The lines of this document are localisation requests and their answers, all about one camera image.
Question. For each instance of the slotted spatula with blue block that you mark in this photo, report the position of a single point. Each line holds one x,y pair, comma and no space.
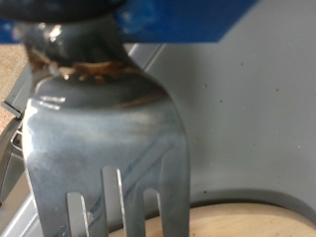
98,138

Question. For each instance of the silver toaster oven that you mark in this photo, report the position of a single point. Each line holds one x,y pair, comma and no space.
247,115

